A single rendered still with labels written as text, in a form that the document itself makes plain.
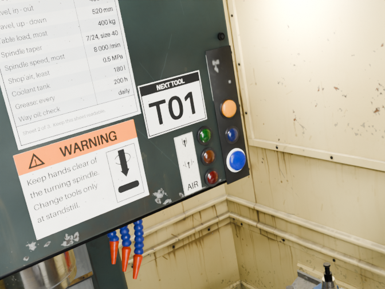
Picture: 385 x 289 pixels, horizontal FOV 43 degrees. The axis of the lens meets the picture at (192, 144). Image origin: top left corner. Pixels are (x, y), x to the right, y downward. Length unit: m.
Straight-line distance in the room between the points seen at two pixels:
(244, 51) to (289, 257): 0.79
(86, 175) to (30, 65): 0.15
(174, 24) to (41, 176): 0.26
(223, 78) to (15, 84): 0.29
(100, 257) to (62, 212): 0.84
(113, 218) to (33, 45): 0.24
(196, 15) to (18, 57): 0.25
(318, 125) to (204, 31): 0.94
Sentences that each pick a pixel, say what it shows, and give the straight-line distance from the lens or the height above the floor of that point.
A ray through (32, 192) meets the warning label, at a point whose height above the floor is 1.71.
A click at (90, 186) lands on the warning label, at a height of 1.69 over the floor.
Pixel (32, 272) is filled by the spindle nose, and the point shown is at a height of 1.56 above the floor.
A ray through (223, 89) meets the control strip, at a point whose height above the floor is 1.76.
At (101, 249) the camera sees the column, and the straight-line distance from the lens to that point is 1.44.
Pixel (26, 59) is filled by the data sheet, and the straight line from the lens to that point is 0.58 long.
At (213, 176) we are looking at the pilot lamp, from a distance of 0.71.
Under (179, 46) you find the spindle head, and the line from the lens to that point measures 0.66.
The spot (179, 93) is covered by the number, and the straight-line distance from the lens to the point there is 0.66.
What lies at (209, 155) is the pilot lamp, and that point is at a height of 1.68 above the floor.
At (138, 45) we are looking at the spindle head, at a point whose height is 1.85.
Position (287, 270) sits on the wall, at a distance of 1.99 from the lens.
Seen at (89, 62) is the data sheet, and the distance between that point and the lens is 0.60.
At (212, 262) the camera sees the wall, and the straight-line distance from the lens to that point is 2.16.
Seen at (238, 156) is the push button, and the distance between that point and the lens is 0.73.
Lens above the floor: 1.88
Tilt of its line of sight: 16 degrees down
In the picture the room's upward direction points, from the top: 10 degrees counter-clockwise
